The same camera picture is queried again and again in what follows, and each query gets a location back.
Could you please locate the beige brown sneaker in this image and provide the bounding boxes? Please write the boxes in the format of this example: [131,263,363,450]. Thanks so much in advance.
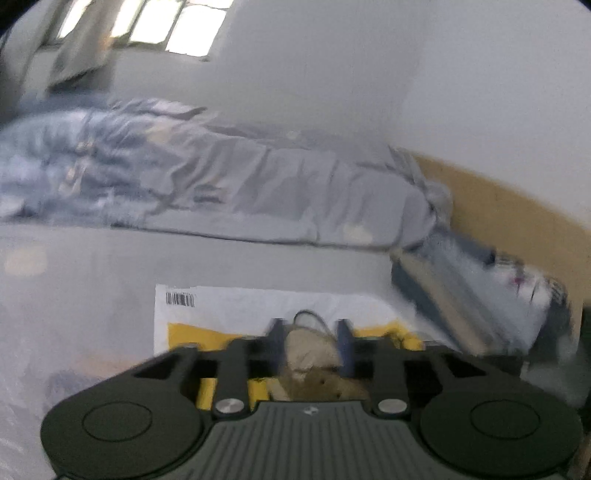
[266,326,369,402]

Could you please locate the white yellow plastic mailer bag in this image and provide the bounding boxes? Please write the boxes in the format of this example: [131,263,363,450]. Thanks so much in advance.
[153,284,426,409]

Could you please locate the folded beige garment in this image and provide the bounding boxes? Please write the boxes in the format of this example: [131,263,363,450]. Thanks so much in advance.
[392,251,491,356]

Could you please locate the folded light blue jeans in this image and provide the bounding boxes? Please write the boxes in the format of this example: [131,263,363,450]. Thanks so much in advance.
[415,229,535,351]

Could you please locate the panda print pillow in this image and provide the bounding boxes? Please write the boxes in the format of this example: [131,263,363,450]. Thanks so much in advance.
[489,253,571,356]

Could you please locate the blue printed bed sheet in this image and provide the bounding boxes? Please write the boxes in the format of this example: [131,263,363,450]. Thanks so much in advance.
[1,224,418,479]

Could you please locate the crumpled blue duvet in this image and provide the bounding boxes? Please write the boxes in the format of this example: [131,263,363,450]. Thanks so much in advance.
[1,95,453,249]

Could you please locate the window with bars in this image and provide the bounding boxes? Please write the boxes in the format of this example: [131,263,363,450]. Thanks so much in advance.
[47,1,232,59]

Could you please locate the patterned window curtain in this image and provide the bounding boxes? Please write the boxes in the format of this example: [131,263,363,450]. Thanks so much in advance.
[48,0,122,92]

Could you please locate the wooden bed frame board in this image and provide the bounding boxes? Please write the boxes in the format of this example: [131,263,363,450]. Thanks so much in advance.
[410,154,591,305]

